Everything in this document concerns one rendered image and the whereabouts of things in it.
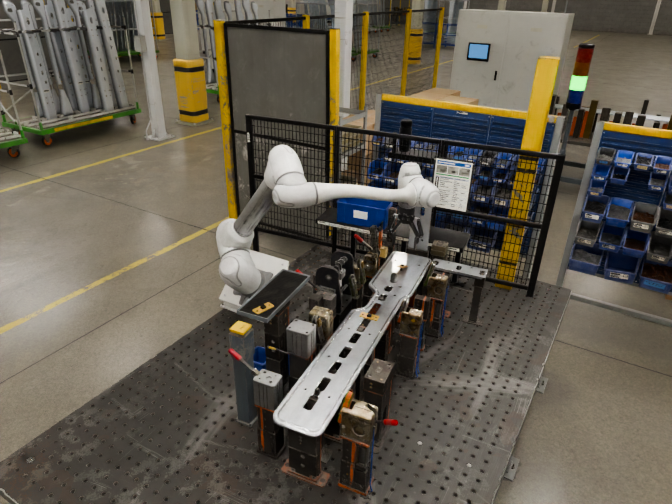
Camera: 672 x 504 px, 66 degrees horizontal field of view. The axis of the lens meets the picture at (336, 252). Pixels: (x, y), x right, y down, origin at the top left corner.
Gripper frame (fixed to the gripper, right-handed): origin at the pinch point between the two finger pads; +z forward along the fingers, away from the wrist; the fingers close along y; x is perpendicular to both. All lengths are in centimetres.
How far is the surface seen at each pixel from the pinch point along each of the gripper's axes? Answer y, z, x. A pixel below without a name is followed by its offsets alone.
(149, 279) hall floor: -240, 112, 62
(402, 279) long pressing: 2.9, 15.2, -9.0
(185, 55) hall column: -552, -10, 523
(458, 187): 14, -14, 55
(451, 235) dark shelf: 15, 12, 47
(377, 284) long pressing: -6.6, 15.1, -19.0
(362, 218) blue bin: -36, 7, 35
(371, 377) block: 15, 13, -86
